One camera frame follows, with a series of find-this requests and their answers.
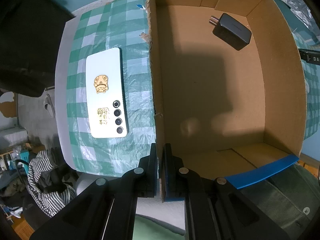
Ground white slippers on floor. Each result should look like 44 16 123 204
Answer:
44 94 55 118

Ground black bag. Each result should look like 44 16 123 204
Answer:
1 0 74 98

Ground white smartphone with stickers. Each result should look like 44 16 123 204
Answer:
85 48 128 139

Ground striped cloth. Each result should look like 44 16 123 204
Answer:
27 150 76 217

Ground large-check green tablecloth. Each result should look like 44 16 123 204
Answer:
66 0 156 177

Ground black power adapter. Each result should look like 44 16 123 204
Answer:
209 13 252 51

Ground silver foil sheet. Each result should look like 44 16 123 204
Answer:
281 0 319 40

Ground blue-edged cardboard box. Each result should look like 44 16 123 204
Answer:
146 0 306 188

